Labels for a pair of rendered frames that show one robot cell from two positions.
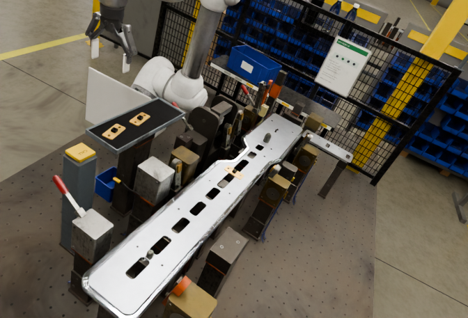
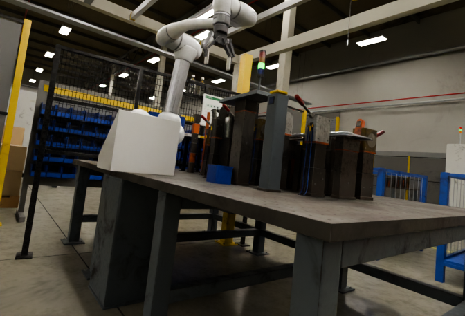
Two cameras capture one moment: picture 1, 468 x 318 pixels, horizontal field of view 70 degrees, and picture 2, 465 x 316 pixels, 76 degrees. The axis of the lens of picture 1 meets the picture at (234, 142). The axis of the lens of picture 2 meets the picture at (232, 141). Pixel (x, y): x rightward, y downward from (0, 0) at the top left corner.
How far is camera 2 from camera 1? 1.90 m
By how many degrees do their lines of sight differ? 60
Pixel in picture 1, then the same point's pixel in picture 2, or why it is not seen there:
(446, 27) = (245, 81)
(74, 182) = (284, 111)
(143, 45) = not seen: outside the picture
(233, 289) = not seen: hidden behind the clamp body
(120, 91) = (153, 124)
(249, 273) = not seen: hidden behind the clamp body
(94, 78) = (125, 119)
